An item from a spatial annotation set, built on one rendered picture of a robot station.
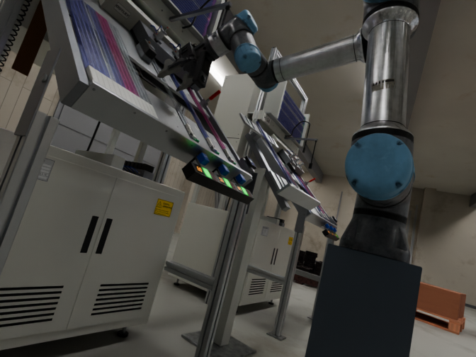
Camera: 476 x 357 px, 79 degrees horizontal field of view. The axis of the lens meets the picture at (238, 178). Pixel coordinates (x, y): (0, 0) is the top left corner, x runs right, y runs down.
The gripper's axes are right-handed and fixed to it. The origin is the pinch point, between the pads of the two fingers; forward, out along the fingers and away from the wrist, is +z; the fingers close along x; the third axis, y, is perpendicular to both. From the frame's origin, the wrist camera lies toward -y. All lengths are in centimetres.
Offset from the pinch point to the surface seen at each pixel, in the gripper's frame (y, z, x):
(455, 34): 149, -193, -286
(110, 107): -33.1, -6.0, 30.0
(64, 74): -27.2, -2.6, 38.0
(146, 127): -33.1, -6.0, 20.0
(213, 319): -76, 22, -32
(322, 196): 252, 125, -991
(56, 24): -7.7, 1.4, 38.0
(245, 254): -53, 17, -59
